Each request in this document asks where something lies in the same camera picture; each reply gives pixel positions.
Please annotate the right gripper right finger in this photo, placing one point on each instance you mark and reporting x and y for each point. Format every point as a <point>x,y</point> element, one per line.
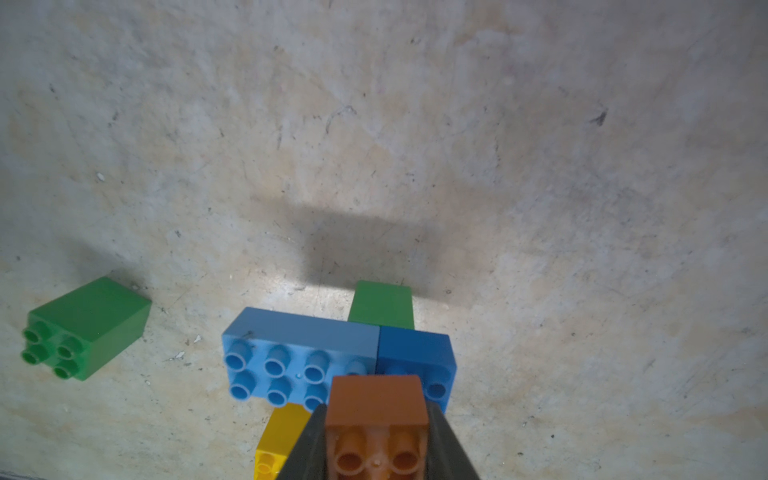
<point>445,459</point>

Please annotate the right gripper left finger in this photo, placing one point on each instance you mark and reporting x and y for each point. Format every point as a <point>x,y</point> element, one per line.
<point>308,458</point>

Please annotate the orange lego brick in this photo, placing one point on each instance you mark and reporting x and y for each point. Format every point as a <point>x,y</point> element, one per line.
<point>376,427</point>

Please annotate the light blue long lego brick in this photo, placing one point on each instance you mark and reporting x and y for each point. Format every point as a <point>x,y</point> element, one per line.
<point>291,359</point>

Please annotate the dark blue lego brick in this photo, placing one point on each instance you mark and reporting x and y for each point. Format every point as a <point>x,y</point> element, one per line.
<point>428,355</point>

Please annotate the yellow lego brick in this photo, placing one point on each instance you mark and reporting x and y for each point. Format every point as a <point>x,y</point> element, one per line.
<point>280,435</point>

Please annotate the green lego brick base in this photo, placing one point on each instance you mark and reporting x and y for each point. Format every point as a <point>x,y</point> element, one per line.
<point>382,304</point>

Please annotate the green lego brick loose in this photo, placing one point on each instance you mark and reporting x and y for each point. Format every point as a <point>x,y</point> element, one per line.
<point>78,333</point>

